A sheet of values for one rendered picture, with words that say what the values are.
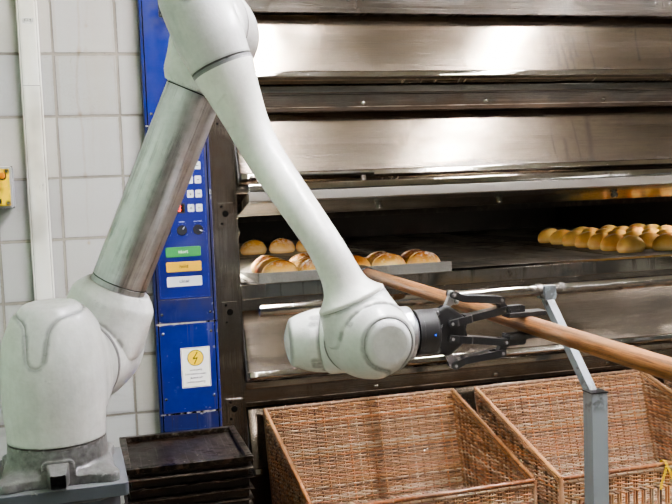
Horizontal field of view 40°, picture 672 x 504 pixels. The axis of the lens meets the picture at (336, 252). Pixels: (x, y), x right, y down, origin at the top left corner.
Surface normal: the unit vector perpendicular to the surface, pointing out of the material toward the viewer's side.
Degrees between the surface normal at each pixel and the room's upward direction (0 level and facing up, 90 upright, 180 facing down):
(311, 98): 90
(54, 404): 90
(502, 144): 70
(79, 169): 90
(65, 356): 80
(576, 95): 90
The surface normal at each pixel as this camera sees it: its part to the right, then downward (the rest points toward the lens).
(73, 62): 0.27, 0.07
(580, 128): 0.24, -0.28
